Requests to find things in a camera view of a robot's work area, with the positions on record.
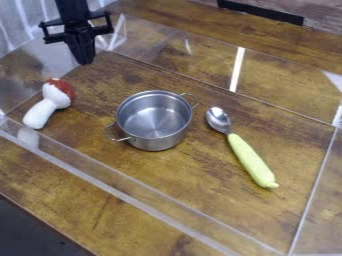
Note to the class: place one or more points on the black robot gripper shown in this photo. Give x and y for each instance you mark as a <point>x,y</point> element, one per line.
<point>76,27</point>

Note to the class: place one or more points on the red and white toy mushroom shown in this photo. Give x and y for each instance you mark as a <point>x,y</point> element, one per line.
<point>57,97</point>

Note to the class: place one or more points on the small silver pot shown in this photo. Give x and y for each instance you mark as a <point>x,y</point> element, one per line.
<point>152,119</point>

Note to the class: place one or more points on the black bar on table edge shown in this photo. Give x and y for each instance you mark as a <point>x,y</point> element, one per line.
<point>261,12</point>

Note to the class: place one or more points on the spoon with yellow handle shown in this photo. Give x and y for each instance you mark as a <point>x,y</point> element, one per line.
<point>252,163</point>

